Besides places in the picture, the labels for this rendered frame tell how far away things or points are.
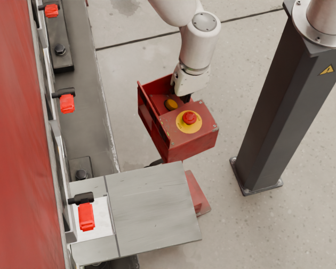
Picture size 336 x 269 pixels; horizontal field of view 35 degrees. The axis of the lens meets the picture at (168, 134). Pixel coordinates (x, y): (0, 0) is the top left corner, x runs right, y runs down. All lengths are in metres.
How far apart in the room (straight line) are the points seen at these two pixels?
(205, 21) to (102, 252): 0.59
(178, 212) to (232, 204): 1.11
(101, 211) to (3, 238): 0.79
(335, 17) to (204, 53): 0.32
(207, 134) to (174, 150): 0.10
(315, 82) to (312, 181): 0.87
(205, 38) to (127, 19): 1.42
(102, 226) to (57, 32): 0.60
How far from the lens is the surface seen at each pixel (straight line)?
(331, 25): 1.37
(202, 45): 1.29
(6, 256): 0.34
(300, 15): 1.42
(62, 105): 0.87
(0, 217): 0.34
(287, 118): 1.67
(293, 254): 2.20
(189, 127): 1.44
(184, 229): 1.10
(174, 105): 1.54
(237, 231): 2.17
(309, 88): 1.55
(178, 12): 1.16
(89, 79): 1.41
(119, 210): 1.11
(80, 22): 1.53
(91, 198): 0.85
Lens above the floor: 2.05
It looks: 63 degrees down
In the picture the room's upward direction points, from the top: 5 degrees clockwise
